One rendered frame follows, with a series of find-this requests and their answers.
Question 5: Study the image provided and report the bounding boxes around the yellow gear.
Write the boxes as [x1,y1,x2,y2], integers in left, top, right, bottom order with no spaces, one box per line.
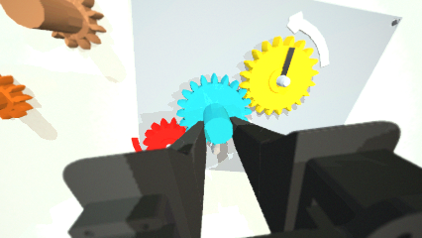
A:
[239,36,318,115]

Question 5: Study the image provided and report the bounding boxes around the orange gear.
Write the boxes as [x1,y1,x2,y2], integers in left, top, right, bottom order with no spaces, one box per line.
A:
[0,75,34,120]

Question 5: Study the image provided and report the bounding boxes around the tan gear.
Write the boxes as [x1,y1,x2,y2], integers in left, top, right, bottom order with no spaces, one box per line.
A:
[0,0,107,50]

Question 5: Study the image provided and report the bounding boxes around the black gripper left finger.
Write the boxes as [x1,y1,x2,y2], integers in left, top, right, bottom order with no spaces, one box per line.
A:
[61,120,207,238]

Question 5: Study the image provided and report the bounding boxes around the grey board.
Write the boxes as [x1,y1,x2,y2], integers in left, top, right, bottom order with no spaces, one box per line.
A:
[131,0,403,150]

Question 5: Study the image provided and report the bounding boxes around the white curved arrow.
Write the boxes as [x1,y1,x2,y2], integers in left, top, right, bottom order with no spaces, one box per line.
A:
[287,12,328,66]

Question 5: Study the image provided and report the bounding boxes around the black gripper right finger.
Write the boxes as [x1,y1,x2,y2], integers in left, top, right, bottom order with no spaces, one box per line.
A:
[230,116,401,233]

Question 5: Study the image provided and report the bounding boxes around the red gear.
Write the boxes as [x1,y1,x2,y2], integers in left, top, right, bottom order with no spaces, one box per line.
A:
[143,118,186,150]

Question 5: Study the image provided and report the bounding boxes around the cyan toothed gear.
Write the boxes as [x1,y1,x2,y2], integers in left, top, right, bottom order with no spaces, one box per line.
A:
[176,73,252,145]

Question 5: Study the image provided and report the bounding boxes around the red curved arrow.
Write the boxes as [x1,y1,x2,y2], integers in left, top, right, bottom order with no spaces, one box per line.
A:
[132,138,142,151]

